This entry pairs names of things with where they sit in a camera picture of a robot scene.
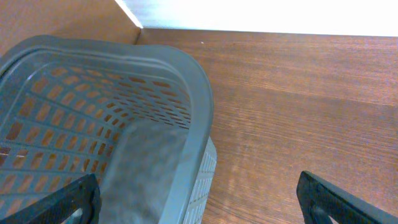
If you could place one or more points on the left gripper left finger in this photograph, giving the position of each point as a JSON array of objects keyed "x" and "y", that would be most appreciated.
[{"x": 82, "y": 194}]

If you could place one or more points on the grey plastic basket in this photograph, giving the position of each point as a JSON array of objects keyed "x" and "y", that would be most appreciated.
[{"x": 138, "y": 117}]

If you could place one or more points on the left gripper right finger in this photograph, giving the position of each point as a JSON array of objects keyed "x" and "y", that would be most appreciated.
[{"x": 322, "y": 202}]

